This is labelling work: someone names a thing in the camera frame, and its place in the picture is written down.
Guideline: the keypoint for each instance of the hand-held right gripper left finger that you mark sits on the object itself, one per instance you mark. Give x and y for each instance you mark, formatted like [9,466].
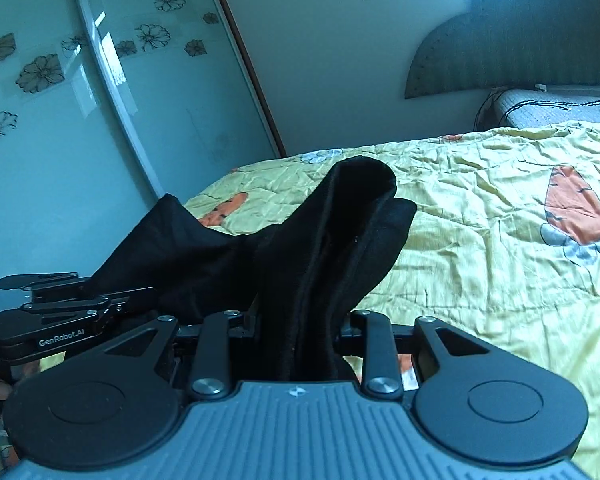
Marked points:
[225,330]

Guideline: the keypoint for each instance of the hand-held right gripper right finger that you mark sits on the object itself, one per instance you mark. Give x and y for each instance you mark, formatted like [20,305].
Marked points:
[367,330]

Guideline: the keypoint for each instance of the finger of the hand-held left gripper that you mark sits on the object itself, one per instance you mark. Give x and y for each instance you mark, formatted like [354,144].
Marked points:
[90,306]
[40,281]

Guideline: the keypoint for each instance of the black pants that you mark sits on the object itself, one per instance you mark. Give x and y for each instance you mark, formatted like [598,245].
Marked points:
[330,240]

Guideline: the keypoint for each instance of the yellow printed blanket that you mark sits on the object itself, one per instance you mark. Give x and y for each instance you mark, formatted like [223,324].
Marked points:
[480,240]

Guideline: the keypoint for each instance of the flower print glass wardrobe door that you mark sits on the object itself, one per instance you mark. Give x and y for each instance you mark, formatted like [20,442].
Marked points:
[40,135]
[180,75]

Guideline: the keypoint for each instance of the grey mattress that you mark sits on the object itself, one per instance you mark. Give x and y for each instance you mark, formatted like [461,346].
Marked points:
[555,110]

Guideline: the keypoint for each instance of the small white object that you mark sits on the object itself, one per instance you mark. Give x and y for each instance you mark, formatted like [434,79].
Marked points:
[542,87]

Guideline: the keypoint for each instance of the dark padded headboard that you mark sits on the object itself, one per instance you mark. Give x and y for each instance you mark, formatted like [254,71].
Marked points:
[520,35]

